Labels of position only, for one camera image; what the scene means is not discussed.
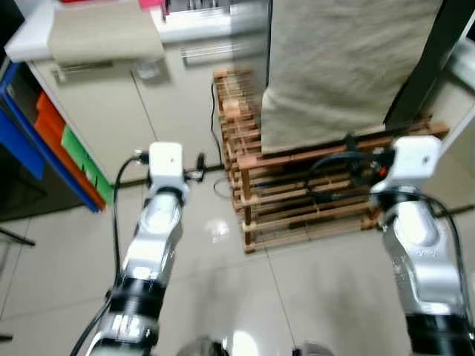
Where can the white kitchen counter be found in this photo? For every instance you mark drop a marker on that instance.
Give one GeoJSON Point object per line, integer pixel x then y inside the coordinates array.
{"type": "Point", "coordinates": [26, 44]}

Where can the grey right robot foot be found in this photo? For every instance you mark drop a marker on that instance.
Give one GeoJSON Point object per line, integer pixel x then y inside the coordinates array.
{"type": "Point", "coordinates": [313, 348]}

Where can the beige white-topped side cabinet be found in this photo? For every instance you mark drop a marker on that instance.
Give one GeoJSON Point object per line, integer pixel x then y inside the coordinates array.
{"type": "Point", "coordinates": [460, 148]}

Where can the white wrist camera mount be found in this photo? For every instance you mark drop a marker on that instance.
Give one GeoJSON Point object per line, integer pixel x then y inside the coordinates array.
{"type": "Point", "coordinates": [415, 159]}
{"type": "Point", "coordinates": [166, 163]}

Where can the wooden slatted rack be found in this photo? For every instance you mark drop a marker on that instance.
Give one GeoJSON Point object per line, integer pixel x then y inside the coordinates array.
{"type": "Point", "coordinates": [297, 204]}

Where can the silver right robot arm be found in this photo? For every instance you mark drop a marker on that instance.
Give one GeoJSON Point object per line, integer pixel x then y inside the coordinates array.
{"type": "Point", "coordinates": [419, 245]}

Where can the blue plastic bin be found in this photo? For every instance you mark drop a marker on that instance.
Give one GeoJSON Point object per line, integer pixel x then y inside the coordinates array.
{"type": "Point", "coordinates": [18, 141]}

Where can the orange plastic bin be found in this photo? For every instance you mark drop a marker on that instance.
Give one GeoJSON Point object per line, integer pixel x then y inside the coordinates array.
{"type": "Point", "coordinates": [56, 137]}

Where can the grey robot foot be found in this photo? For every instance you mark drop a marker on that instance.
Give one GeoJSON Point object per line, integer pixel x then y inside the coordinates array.
{"type": "Point", "coordinates": [313, 348]}
{"type": "Point", "coordinates": [202, 347]}

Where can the pink-red plastic item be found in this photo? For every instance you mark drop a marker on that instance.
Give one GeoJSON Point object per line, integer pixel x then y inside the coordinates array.
{"type": "Point", "coordinates": [151, 3]}

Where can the large beige cover cloth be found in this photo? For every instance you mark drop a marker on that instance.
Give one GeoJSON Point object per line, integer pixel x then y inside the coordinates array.
{"type": "Point", "coordinates": [341, 67]}

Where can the small beige folded cloth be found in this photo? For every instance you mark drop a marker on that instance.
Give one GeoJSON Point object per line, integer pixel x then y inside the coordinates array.
{"type": "Point", "coordinates": [104, 33]}

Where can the steel gas stove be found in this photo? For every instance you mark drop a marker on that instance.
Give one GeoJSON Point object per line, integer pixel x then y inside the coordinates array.
{"type": "Point", "coordinates": [215, 6]}

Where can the grey left robot foot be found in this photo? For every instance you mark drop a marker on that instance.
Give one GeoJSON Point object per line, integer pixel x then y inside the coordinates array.
{"type": "Point", "coordinates": [202, 347]}

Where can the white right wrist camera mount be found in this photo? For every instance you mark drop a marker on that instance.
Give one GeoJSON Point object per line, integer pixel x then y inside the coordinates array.
{"type": "Point", "coordinates": [415, 159]}

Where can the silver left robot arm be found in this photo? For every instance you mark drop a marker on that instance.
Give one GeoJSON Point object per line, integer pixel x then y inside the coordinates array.
{"type": "Point", "coordinates": [152, 237]}

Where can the white paper label tag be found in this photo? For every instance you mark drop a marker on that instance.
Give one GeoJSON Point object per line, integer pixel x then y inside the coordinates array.
{"type": "Point", "coordinates": [148, 69]}

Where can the black metal leg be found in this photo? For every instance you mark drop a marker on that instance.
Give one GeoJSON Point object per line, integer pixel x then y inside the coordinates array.
{"type": "Point", "coordinates": [15, 236]}

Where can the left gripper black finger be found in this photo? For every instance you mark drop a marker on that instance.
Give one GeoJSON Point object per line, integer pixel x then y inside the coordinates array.
{"type": "Point", "coordinates": [200, 165]}

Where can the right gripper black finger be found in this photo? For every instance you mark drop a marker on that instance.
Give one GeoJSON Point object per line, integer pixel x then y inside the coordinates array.
{"type": "Point", "coordinates": [351, 142]}

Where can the green plastic bin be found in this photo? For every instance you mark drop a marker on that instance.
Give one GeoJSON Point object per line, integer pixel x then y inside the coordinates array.
{"type": "Point", "coordinates": [85, 163]}

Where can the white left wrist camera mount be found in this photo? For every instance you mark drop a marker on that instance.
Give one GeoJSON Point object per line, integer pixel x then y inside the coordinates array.
{"type": "Point", "coordinates": [166, 163]}

